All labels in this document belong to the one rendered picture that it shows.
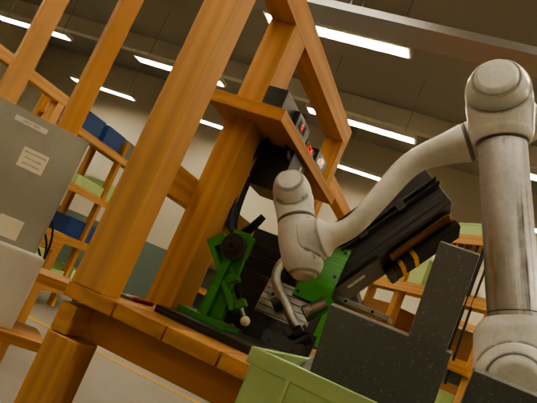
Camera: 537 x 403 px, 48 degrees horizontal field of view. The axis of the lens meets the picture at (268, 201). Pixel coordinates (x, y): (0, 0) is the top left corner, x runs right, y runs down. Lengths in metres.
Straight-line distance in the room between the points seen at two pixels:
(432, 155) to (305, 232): 0.37
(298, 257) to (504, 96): 0.60
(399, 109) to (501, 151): 8.31
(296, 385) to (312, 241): 0.89
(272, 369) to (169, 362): 0.82
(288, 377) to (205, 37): 1.08
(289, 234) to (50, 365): 0.64
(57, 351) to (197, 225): 0.57
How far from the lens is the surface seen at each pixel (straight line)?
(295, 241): 1.52
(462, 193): 11.33
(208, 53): 1.55
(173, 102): 1.52
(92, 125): 7.25
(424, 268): 5.17
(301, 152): 1.98
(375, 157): 11.57
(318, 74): 2.29
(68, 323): 1.50
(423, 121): 9.54
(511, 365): 1.15
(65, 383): 1.51
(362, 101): 9.73
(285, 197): 1.56
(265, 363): 0.66
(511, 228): 1.28
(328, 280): 1.92
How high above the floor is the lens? 1.00
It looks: 9 degrees up
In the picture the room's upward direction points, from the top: 23 degrees clockwise
